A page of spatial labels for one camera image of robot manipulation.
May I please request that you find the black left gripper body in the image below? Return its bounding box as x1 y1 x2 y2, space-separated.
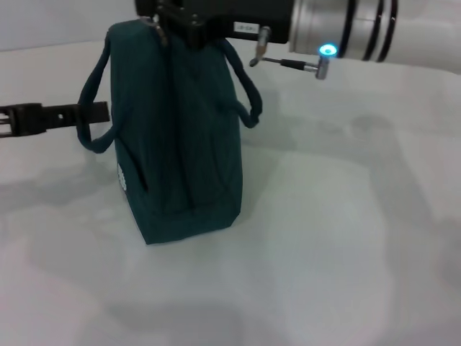
0 102 48 141

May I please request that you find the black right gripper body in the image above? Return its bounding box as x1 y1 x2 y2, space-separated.
156 0 293 50

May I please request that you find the dark teal insulated bag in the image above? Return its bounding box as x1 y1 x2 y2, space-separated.
75 19 264 247

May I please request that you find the silver metal pin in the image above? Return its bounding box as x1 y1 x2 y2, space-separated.
248 25 272 68

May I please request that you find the grey right gripper cable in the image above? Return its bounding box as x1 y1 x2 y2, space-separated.
261 55 333 81

